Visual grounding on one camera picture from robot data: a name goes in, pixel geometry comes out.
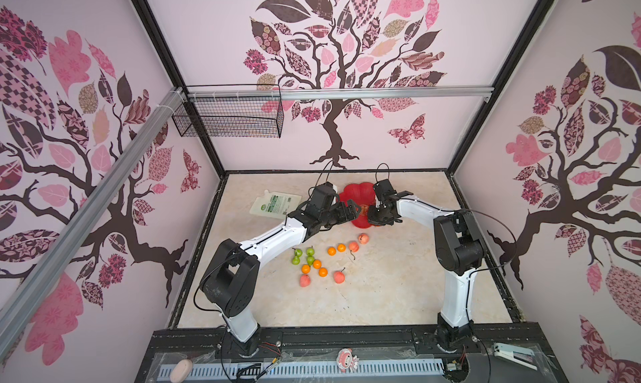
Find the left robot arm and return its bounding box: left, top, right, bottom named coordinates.
left=195, top=183, right=362, bottom=345

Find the aluminium rail back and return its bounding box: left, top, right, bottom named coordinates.
left=188, top=85, right=494, bottom=100

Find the pink cartoon figure sticker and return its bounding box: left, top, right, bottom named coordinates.
left=337, top=348, right=359, bottom=373

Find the white green refill pouch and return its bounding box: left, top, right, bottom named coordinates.
left=250, top=190, right=301, bottom=221

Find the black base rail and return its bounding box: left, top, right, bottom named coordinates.
left=135, top=322, right=567, bottom=382

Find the red flower fruit bowl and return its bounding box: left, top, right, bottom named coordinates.
left=340, top=182, right=377, bottom=229

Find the pink oval soap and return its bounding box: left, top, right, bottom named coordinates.
left=170, top=359, right=194, bottom=383

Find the black wire basket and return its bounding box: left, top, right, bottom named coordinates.
left=172, top=83, right=285, bottom=139

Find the white vented cable duct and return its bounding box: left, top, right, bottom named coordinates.
left=185, top=359, right=444, bottom=381

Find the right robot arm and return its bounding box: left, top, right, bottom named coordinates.
left=367, top=179, right=487, bottom=351

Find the aluminium rail left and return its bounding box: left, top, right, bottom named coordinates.
left=0, top=87, right=187, bottom=356

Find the white stapler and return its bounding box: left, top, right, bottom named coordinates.
left=493, top=343, right=538, bottom=371

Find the aluminium rail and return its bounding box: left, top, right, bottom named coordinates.
left=188, top=85, right=494, bottom=100
left=0, top=87, right=187, bottom=356

